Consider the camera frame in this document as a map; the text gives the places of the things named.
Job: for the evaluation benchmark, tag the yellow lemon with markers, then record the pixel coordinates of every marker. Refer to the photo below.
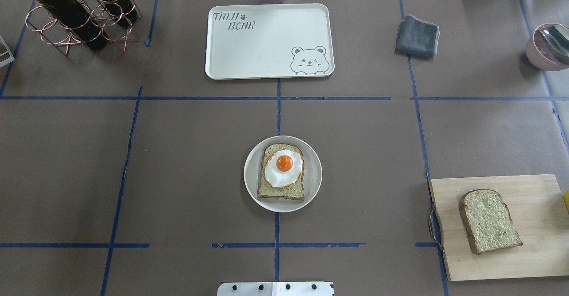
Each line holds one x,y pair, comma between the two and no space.
566,200

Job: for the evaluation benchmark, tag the bread slice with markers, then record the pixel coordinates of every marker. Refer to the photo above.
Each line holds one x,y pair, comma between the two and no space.
487,221
292,192

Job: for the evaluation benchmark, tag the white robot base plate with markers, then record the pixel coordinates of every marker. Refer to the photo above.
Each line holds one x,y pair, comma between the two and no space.
294,288

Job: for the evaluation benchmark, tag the dark wine bottle left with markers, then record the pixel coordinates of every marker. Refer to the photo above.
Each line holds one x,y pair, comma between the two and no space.
75,17

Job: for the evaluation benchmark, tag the metal spoon in bowl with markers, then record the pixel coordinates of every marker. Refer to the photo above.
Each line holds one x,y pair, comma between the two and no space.
557,39

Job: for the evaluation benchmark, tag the pink bowl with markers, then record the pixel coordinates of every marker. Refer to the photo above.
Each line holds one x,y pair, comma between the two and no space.
539,53

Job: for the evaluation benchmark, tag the fried egg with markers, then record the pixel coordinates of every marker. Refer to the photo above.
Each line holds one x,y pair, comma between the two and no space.
283,168

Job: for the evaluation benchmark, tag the wooden cutting board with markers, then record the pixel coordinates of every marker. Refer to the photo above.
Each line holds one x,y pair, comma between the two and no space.
539,215

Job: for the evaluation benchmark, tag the cream bear serving tray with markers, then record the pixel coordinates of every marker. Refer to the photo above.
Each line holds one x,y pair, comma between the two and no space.
269,41

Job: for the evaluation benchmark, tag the grey folded cloth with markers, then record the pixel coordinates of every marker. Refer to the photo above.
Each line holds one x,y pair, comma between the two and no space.
417,37

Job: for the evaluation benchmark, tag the white round plate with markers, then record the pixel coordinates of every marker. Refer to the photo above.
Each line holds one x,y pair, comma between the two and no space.
311,181

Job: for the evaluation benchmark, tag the copper wire bottle rack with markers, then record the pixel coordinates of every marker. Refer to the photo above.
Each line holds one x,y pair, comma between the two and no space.
52,33

